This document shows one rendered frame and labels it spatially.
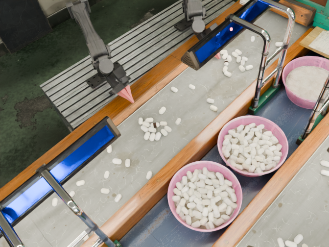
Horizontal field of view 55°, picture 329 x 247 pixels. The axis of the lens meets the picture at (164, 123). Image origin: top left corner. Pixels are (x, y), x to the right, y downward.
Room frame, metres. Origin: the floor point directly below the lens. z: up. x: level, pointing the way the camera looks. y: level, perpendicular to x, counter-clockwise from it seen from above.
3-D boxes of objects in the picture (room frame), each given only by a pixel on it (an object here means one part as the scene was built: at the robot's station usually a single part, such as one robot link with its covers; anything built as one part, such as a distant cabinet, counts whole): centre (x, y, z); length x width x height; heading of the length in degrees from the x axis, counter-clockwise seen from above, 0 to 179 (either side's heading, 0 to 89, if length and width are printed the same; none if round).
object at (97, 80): (1.22, 0.26, 0.71); 0.20 x 0.07 x 0.08; 120
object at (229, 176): (0.43, -0.09, 0.72); 0.27 x 0.27 x 0.10
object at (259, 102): (0.91, -0.42, 0.90); 0.20 x 0.19 x 0.45; 125
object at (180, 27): (1.52, -0.27, 0.71); 0.20 x 0.07 x 0.08; 120
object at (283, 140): (0.60, -0.32, 0.72); 0.27 x 0.27 x 0.10
